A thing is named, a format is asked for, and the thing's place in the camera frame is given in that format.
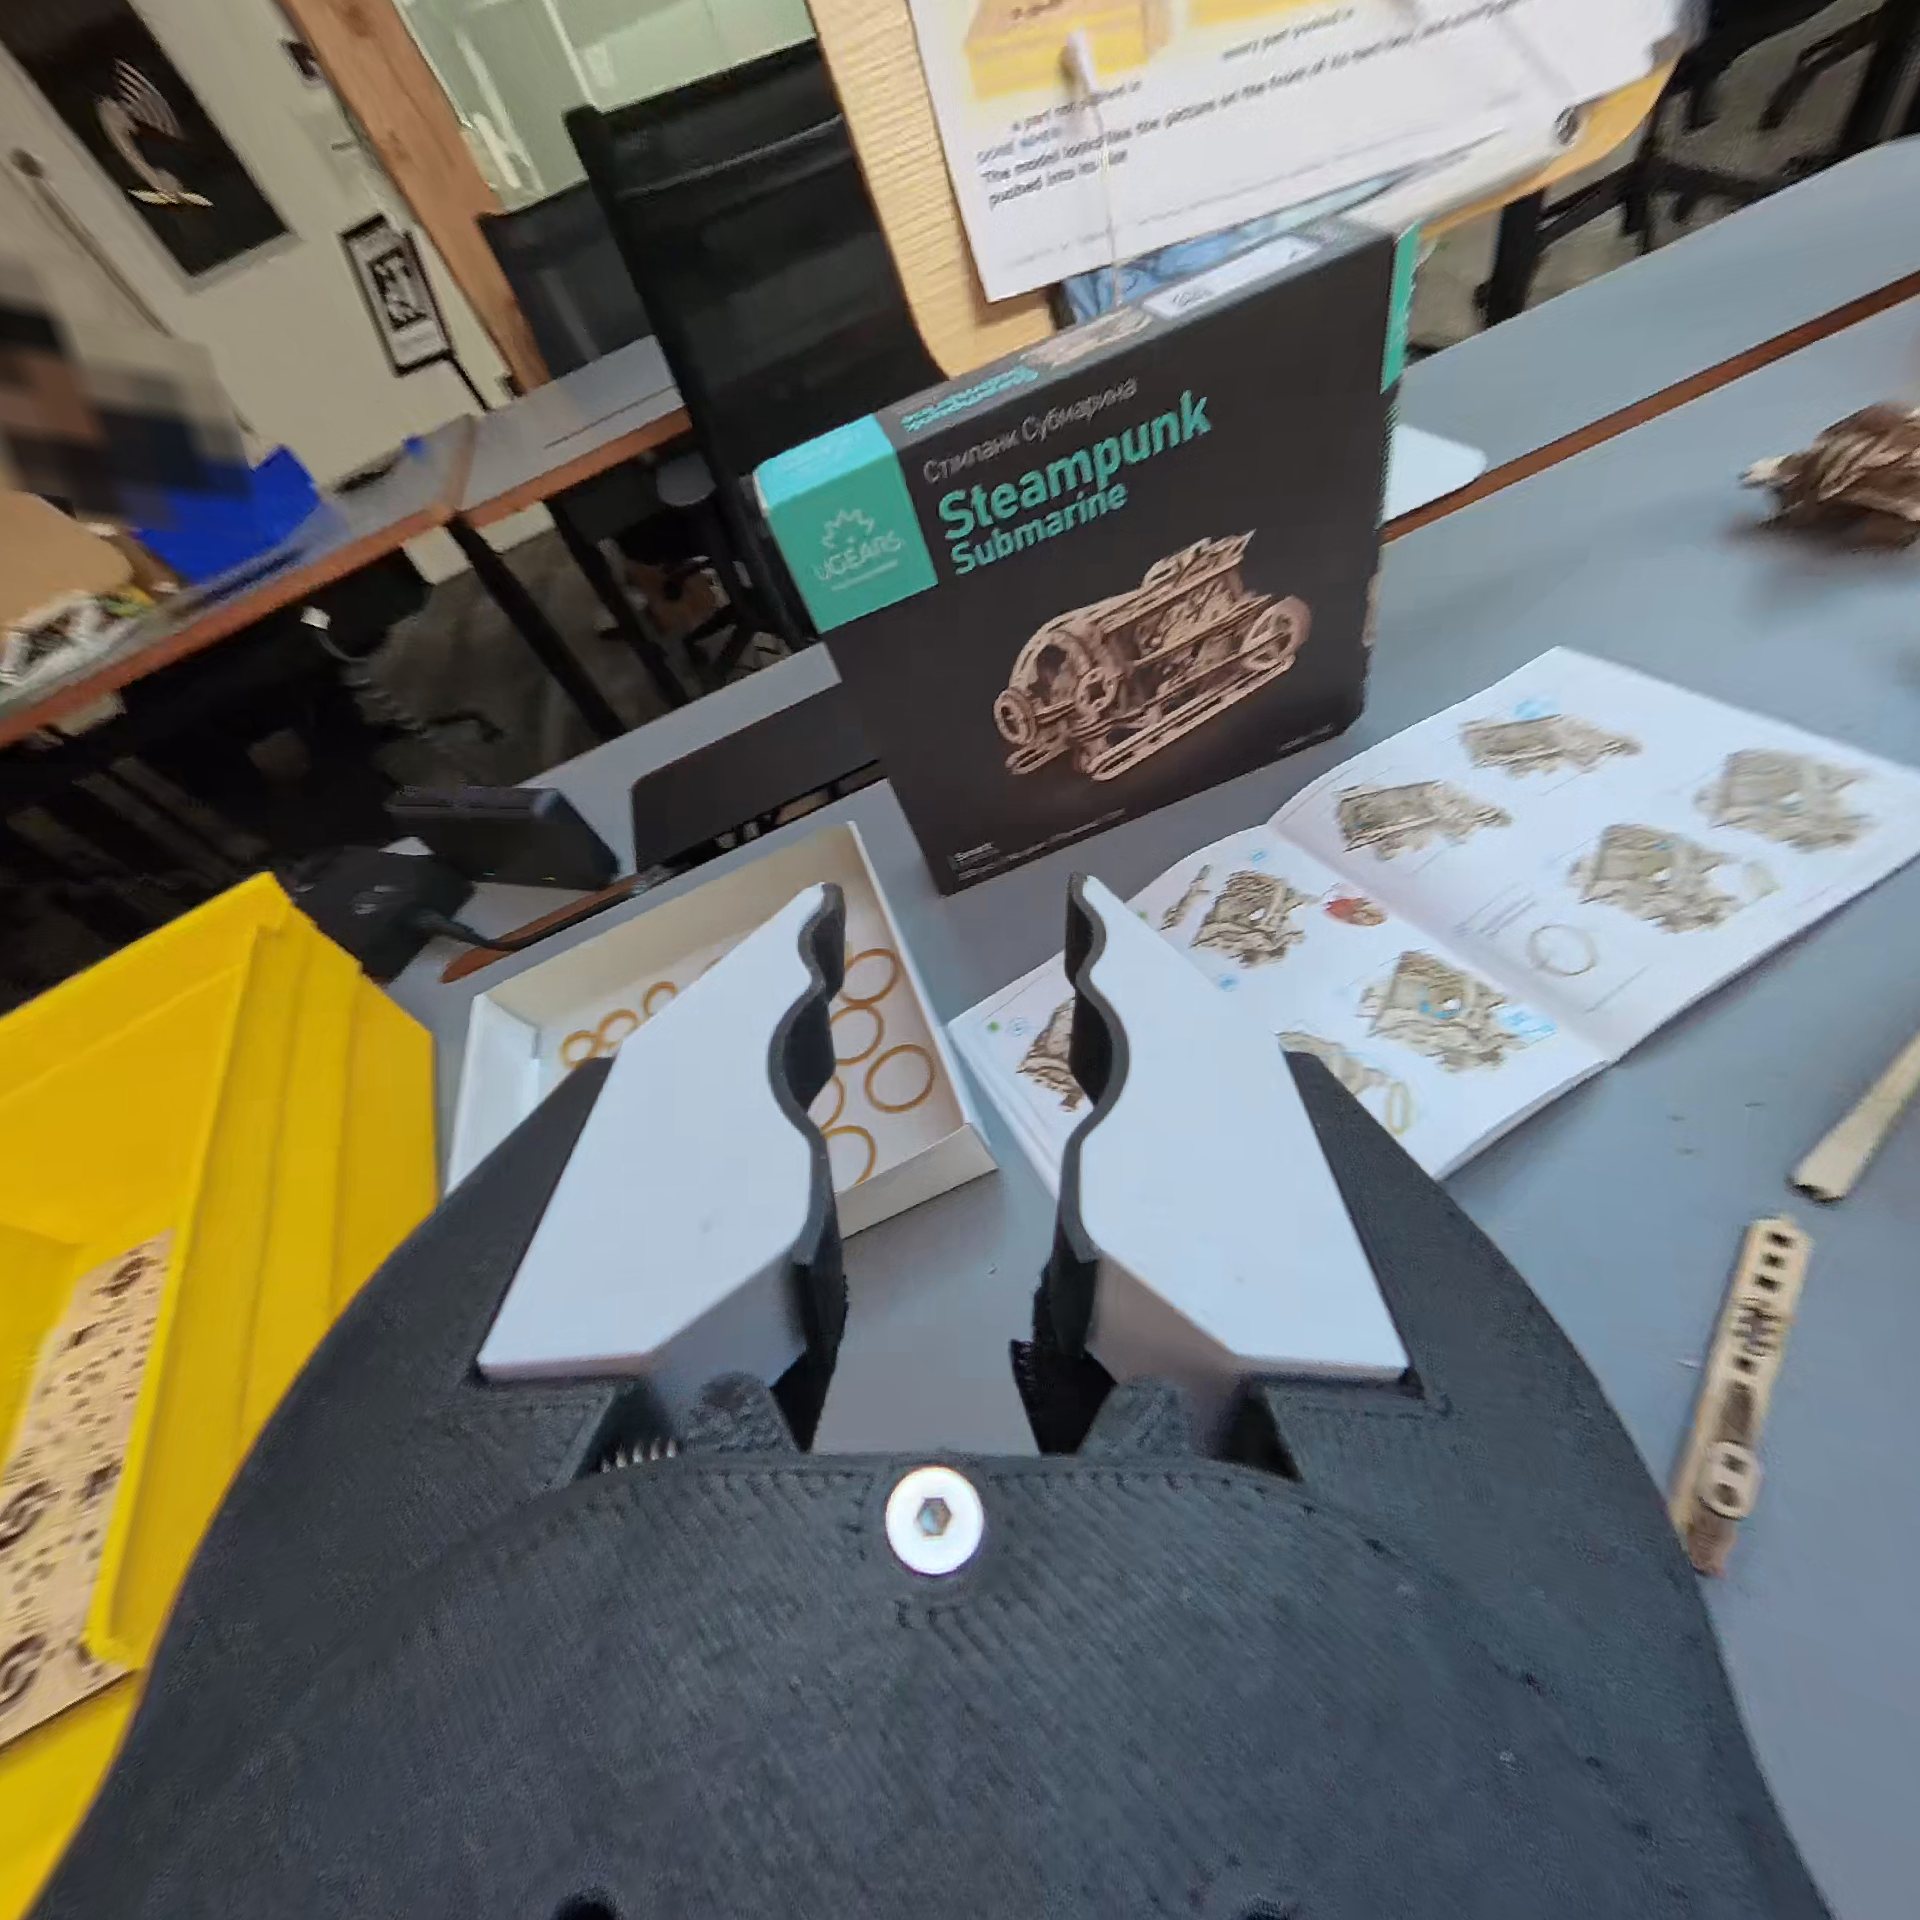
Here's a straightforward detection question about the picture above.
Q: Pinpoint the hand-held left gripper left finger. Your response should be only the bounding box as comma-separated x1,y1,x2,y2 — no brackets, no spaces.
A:
477,883,852,1448

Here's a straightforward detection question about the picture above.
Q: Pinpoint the brown cardboard box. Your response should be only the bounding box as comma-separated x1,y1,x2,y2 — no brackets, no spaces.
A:
0,490,141,631

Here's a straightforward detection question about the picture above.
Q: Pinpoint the illustrated instruction booklet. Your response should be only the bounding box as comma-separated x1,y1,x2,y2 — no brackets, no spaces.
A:
948,644,1920,1181

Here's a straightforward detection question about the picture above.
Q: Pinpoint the small wooden model part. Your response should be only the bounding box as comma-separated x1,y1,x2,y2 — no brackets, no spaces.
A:
1738,399,1920,545

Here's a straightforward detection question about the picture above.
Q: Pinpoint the blue plastic bin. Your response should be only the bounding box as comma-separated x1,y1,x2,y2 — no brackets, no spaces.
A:
132,442,328,591

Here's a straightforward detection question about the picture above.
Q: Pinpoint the black power adapter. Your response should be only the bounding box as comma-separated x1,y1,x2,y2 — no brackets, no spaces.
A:
388,784,621,895

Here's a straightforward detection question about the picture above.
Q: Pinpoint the printed marker tag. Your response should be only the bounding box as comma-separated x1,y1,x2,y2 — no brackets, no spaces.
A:
340,213,455,377

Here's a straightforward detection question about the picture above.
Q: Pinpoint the group of tan rubber bands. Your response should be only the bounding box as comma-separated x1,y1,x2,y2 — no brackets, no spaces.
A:
557,944,947,1187

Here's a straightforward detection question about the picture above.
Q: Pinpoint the yellow bin with plywood sheet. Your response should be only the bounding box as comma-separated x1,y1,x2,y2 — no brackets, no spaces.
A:
0,870,440,1920

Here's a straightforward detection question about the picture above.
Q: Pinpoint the black mesh office chair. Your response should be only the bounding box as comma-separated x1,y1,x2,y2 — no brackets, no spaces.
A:
563,42,952,660

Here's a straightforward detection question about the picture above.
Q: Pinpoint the wood-edged background desk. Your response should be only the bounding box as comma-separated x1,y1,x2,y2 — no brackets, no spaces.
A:
0,336,699,751

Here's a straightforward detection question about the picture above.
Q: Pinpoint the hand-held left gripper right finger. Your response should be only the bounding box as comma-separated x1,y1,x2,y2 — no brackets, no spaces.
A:
1012,873,1412,1453

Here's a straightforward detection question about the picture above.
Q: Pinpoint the white cardboard tray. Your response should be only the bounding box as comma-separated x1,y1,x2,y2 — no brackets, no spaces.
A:
447,820,1000,1241

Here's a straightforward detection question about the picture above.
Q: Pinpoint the black teal puzzle box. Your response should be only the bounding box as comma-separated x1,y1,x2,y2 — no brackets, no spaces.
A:
754,221,1423,898

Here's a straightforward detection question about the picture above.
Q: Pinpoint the plain wooden stick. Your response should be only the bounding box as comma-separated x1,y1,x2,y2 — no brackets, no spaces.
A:
1792,1027,1920,1204

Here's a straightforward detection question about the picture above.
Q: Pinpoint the dark wall poster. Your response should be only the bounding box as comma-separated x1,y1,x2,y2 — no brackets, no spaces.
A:
27,0,296,280

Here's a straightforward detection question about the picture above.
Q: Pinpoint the laser-cut plywood sheet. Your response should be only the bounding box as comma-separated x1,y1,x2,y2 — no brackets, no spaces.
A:
0,1229,177,1747

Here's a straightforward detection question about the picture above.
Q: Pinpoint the white stand base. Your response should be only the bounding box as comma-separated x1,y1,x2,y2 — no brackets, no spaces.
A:
1376,423,1489,527

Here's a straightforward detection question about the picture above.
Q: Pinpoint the instruction sheet on stand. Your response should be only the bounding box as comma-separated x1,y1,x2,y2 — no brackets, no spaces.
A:
810,0,1683,339

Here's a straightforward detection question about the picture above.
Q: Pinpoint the wooden strip with holes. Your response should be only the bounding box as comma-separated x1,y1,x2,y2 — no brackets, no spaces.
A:
1668,1216,1814,1578

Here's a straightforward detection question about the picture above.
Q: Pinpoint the wooden pillar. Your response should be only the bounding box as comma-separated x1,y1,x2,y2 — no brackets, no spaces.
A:
276,0,554,394

